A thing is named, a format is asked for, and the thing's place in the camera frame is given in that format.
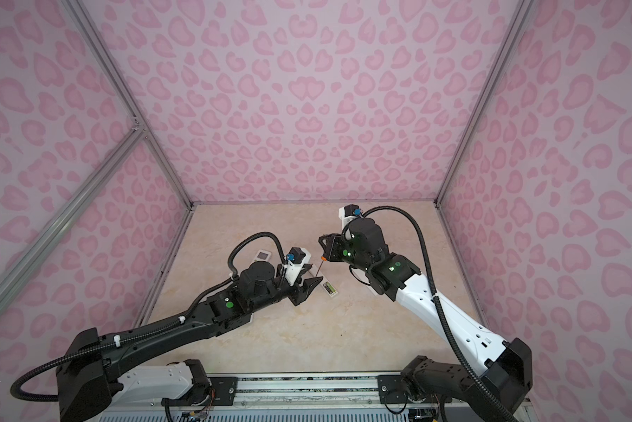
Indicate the diagonal aluminium frame bar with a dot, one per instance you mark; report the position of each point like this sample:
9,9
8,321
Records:
13,280

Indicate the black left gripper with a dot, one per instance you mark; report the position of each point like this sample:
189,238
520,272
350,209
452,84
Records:
302,292

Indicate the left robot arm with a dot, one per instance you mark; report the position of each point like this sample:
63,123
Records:
89,379

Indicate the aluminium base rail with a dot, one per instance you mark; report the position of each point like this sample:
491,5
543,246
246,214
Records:
344,396

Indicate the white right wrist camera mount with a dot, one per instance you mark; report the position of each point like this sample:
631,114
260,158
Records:
349,212

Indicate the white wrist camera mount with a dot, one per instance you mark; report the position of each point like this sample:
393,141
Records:
297,260
349,212

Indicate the white remote with green buttons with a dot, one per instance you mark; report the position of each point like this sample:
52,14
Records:
263,256

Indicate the aluminium corner frame post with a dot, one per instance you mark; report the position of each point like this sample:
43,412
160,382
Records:
89,32

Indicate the white remote control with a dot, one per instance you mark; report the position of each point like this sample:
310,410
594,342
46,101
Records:
330,289

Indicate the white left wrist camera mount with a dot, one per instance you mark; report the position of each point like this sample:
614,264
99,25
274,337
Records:
297,260

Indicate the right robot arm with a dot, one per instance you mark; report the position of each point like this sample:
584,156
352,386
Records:
492,375

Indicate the right rear aluminium frame post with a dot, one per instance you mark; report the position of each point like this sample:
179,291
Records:
519,22

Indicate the orange black screwdriver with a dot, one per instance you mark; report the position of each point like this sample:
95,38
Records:
318,271

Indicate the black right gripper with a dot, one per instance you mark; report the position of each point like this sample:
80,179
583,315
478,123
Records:
332,253

